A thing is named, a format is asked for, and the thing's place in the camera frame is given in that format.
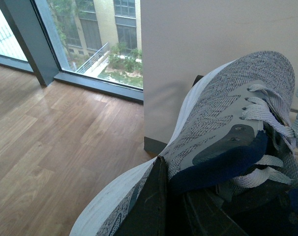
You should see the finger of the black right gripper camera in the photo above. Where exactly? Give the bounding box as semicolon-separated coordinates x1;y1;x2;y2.
183;189;247;236

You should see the black metal shoe rack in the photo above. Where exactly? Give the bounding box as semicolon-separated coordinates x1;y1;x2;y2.
192;75;204;87

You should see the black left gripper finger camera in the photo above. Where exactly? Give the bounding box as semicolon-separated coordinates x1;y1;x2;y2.
118;156;167;236

